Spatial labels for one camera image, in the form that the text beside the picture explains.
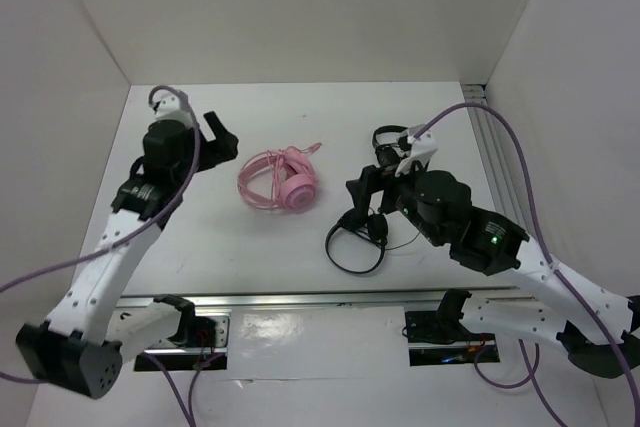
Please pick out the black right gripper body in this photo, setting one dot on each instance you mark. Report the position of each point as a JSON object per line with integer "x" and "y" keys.
{"x": 395, "y": 192}

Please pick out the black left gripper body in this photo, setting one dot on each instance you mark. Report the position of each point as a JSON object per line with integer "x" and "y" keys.
{"x": 216, "y": 151}

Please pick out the pink headphones with cable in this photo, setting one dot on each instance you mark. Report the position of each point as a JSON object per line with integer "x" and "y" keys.
{"x": 294, "y": 181}

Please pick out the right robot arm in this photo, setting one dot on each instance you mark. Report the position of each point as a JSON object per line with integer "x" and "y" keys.
{"x": 593, "y": 326}

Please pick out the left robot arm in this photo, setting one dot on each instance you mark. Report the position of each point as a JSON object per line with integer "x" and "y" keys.
{"x": 79, "y": 346}

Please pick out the far black headphones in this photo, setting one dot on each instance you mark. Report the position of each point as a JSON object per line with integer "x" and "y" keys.
{"x": 390, "y": 154}

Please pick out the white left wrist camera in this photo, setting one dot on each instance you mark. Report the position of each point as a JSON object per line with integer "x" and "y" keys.
{"x": 172, "y": 106}

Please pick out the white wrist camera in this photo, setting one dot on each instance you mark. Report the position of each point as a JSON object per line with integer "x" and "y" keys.
{"x": 418, "y": 146}
{"x": 172, "y": 106}

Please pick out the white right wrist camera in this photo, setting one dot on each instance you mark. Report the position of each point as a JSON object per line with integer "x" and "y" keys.
{"x": 418, "y": 146}

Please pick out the aluminium rail right side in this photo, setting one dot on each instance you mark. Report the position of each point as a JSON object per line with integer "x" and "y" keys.
{"x": 488, "y": 131}

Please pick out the aluminium rail front edge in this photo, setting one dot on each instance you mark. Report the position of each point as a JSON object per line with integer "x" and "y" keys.
{"x": 346, "y": 298}

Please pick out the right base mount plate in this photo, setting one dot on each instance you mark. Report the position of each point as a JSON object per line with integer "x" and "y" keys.
{"x": 432, "y": 342}

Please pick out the base mount plate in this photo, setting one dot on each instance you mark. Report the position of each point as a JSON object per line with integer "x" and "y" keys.
{"x": 432, "y": 342}
{"x": 206, "y": 348}

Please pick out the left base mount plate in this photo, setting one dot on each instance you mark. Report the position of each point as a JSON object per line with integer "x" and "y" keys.
{"x": 206, "y": 348}

